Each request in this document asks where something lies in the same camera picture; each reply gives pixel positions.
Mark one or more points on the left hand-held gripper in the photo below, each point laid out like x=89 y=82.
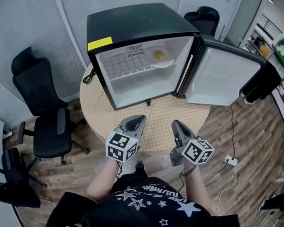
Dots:
x=120 y=146

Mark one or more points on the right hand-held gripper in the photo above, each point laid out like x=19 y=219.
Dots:
x=196 y=151

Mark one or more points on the white round plate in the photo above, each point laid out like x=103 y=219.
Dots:
x=167 y=62

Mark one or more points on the brown egg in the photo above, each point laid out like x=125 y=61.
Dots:
x=159 y=54

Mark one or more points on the black mini fridge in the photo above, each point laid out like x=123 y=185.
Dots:
x=144 y=20

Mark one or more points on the person's right forearm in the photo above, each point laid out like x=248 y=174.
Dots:
x=198 y=190

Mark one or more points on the person's left forearm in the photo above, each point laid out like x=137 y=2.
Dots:
x=101 y=183

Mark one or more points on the round table with beige cloth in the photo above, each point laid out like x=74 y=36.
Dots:
x=156 y=112

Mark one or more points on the person's dark shoe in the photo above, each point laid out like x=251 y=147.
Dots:
x=139 y=165

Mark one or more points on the white power strip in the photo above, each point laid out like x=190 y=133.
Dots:
x=230 y=161

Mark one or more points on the black mesh office chair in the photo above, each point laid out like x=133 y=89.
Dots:
x=52 y=138

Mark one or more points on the person's black star shirt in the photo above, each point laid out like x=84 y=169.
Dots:
x=144 y=209

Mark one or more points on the yellow sticker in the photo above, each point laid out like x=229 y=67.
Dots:
x=100 y=44

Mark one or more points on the black high-back chair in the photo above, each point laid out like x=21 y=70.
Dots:
x=203 y=20

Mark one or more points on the wooden table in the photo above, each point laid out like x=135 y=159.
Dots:
x=265 y=51

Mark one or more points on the small black office chair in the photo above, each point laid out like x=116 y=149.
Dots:
x=14 y=169

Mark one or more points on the black metal railing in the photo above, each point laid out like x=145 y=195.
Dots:
x=268 y=26

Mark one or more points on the black jacket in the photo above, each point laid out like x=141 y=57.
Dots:
x=14 y=195

